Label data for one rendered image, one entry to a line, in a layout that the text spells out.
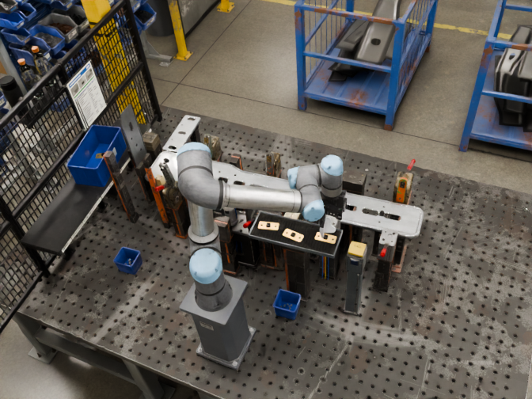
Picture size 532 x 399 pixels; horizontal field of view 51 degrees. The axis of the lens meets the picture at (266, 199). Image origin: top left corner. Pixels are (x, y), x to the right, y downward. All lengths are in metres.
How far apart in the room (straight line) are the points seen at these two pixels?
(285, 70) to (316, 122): 0.78
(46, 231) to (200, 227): 0.96
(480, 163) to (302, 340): 2.31
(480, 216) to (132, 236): 1.82
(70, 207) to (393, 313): 1.60
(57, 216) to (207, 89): 2.55
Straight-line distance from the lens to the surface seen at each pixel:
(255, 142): 3.39
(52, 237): 2.73
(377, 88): 4.65
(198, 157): 1.80
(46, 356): 3.64
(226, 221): 2.47
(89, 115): 3.01
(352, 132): 4.46
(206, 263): 2.04
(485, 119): 4.48
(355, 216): 2.56
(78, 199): 2.84
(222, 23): 5.91
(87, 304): 2.86
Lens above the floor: 2.96
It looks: 48 degrees down
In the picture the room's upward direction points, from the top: 7 degrees counter-clockwise
